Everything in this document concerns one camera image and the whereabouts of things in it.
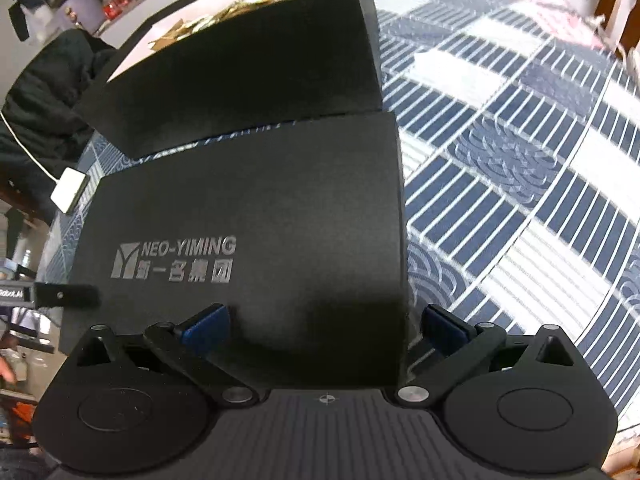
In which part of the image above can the lavender container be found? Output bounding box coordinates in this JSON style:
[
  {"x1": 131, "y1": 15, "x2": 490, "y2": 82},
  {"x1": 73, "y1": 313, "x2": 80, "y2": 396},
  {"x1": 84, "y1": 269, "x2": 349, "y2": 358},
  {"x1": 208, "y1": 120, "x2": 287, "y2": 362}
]
[{"x1": 55, "y1": 0, "x2": 108, "y2": 36}]

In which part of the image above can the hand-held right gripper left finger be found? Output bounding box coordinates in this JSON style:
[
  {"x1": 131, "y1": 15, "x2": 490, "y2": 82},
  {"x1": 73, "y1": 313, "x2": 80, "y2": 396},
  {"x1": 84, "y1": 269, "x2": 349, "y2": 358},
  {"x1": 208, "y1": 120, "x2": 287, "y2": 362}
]
[{"x1": 75, "y1": 304, "x2": 257, "y2": 406}]

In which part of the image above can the black storage box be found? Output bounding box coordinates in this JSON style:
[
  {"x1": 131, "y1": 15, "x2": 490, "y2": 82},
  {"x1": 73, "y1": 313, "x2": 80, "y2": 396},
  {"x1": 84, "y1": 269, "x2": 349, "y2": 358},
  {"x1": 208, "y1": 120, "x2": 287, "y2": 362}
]
[{"x1": 75, "y1": 0, "x2": 383, "y2": 158}]

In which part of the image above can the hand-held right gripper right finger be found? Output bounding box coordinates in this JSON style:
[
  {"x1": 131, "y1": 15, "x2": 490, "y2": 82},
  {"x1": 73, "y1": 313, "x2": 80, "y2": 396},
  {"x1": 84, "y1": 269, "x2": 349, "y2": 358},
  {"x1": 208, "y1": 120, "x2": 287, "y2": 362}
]
[{"x1": 395, "y1": 304, "x2": 578, "y2": 407}]

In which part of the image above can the white cable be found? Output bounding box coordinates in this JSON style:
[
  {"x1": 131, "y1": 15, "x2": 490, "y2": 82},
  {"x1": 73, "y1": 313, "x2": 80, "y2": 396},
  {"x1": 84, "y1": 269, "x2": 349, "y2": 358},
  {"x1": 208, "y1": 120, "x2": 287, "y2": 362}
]
[{"x1": 0, "y1": 110, "x2": 63, "y2": 181}]

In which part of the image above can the blue patterned desktop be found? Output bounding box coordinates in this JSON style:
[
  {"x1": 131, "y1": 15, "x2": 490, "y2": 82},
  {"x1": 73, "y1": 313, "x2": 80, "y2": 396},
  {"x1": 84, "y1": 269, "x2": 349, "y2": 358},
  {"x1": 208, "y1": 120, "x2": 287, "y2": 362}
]
[{"x1": 40, "y1": 0, "x2": 640, "y2": 480}]

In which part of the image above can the pile of gold packets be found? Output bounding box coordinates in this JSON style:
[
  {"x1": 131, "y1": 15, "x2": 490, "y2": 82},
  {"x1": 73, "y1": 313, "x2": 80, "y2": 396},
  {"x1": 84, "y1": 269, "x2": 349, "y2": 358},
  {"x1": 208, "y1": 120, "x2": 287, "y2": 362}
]
[{"x1": 150, "y1": 0, "x2": 286, "y2": 51}]

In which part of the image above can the pink cloth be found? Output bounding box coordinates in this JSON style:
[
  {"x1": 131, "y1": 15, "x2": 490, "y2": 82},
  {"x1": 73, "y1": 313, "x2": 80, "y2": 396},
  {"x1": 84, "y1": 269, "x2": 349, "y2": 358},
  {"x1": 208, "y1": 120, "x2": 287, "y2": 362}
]
[{"x1": 495, "y1": 0, "x2": 601, "y2": 51}]

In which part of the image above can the dark jacket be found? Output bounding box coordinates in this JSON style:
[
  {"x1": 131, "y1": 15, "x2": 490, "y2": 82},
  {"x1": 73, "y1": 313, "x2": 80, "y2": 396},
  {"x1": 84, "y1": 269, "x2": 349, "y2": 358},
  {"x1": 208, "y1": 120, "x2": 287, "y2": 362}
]
[{"x1": 0, "y1": 27, "x2": 118, "y2": 221}]

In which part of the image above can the wooden chair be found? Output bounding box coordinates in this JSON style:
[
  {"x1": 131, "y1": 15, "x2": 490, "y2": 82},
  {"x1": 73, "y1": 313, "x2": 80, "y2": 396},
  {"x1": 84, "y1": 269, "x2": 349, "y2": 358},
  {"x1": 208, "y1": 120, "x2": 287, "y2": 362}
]
[{"x1": 595, "y1": 0, "x2": 640, "y2": 56}]

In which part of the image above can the white power bank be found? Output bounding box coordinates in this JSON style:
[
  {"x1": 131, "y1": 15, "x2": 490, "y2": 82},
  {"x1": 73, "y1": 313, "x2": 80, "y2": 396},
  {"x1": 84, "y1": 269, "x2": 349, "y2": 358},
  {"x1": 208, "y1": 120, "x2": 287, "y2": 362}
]
[{"x1": 51, "y1": 167, "x2": 91, "y2": 214}]

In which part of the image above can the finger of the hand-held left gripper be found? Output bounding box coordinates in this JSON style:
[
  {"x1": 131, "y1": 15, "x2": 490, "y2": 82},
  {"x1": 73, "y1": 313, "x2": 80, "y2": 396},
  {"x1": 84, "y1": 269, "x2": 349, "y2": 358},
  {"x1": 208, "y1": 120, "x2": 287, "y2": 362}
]
[{"x1": 30, "y1": 282, "x2": 101, "y2": 311}]

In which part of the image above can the black printed box lid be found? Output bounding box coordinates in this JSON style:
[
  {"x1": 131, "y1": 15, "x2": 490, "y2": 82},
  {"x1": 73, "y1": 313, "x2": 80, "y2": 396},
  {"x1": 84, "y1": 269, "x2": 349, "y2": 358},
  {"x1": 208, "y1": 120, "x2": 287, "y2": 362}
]
[{"x1": 59, "y1": 110, "x2": 411, "y2": 391}]

